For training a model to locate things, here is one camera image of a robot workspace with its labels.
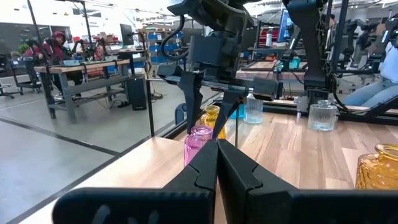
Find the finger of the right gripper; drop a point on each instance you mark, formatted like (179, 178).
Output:
(192, 93)
(228, 102)

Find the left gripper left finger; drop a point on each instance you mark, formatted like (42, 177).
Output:
(140, 205)

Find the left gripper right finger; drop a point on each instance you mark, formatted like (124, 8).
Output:
(280, 205)

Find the slim blue glass bottle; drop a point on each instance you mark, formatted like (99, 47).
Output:
(237, 113)

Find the yellow faceted glass vase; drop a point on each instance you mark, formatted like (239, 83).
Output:
(207, 116)

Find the clear ribbed glass bottle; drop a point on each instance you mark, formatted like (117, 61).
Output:
(253, 110)

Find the short pink ribbed glass jar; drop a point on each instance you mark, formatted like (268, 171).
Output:
(194, 146)

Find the small clear ribbed glass jar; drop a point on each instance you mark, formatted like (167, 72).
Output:
(321, 118)

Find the round yellow textured glass vase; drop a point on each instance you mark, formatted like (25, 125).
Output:
(376, 174)

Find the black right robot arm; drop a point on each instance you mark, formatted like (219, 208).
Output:
(311, 46)

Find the black computer tower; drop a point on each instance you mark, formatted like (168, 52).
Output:
(136, 93)

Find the white bottle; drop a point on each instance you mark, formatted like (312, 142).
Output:
(269, 39)

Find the shelving with blue bins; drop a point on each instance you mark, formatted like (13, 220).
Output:
(155, 48)

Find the black background desk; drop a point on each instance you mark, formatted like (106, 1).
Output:
(132, 51)

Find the blue-lit monitor screen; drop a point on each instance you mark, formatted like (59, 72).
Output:
(284, 26)

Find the black computer monitor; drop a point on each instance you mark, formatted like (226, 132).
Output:
(126, 34)

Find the grey workbench with wooden top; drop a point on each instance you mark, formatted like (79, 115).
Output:
(77, 67)

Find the person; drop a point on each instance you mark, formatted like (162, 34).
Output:
(373, 93)
(56, 46)

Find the black rolling cart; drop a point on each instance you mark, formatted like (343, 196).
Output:
(18, 63)

